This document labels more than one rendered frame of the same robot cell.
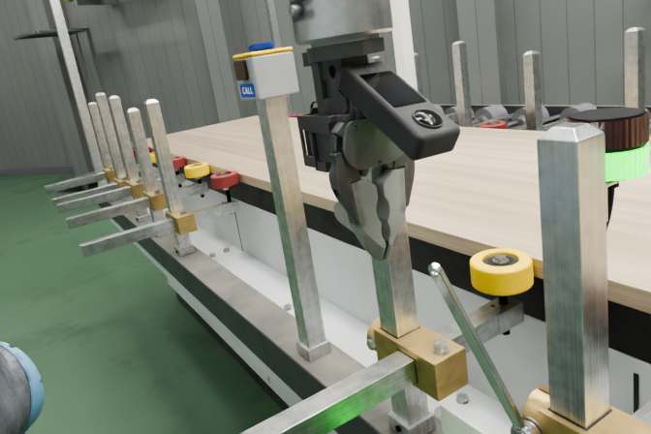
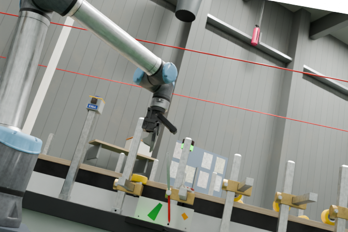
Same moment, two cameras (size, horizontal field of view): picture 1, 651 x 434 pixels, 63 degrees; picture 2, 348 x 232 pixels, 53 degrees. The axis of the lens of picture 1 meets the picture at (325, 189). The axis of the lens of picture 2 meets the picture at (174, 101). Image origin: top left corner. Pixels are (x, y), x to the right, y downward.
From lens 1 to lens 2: 1.43 m
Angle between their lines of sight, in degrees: 62
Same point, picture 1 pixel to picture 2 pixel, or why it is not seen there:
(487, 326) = not seen: hidden behind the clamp
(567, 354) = (180, 175)
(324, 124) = (154, 120)
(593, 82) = not seen: hidden behind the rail
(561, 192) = (187, 146)
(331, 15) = (165, 104)
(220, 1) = not seen: outside the picture
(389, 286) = (131, 167)
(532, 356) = (132, 209)
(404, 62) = (28, 130)
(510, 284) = (144, 180)
